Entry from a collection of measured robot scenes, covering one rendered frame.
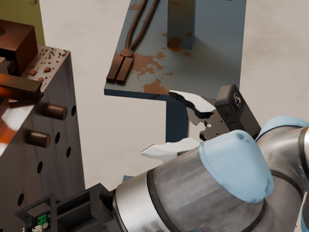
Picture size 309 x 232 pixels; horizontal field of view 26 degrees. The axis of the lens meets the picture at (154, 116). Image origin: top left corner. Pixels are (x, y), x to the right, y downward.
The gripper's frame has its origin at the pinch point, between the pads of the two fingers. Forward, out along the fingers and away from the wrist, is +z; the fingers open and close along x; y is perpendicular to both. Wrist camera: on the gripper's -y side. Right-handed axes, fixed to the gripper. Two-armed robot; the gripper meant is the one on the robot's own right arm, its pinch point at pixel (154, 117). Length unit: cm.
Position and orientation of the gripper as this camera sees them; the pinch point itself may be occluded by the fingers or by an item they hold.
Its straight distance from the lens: 108.1
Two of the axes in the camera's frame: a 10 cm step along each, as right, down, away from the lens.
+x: 3.0, -6.5, 6.9
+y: 0.0, 7.3, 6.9
